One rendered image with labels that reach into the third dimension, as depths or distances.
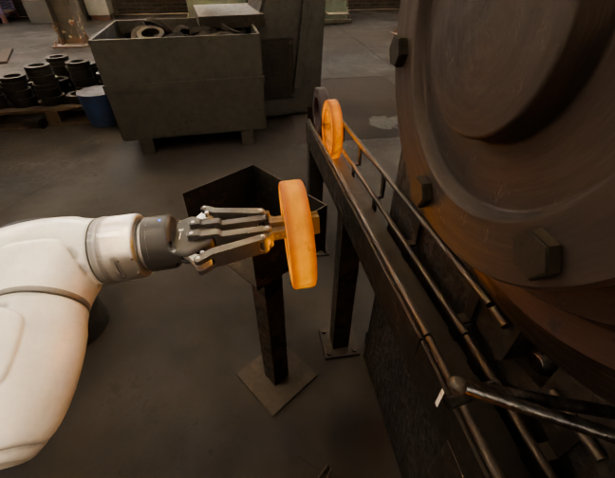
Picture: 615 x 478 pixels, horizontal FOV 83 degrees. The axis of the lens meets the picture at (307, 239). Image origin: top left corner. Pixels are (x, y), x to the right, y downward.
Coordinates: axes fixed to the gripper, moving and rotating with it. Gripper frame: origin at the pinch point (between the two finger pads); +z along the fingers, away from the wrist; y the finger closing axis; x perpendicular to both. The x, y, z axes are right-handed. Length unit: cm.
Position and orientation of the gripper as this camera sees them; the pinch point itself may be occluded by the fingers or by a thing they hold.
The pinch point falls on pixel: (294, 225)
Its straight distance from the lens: 49.8
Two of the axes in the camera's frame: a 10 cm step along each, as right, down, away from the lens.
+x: -0.5, -7.7, -6.4
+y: 1.6, 6.2, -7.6
